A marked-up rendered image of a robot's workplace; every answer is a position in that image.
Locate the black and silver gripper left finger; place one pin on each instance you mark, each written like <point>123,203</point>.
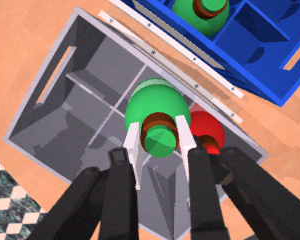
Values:
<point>73,218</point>

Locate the blue plastic bottle crate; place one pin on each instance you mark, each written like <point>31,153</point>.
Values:
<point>251,40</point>

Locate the grey divided crate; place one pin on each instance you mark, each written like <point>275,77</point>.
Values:
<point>56,132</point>

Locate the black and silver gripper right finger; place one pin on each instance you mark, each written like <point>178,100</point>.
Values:
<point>269,208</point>

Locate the red bottle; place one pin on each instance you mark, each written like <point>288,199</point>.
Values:
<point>207,128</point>

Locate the green bottle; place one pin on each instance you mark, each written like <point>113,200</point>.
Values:
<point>154,104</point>
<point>201,14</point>

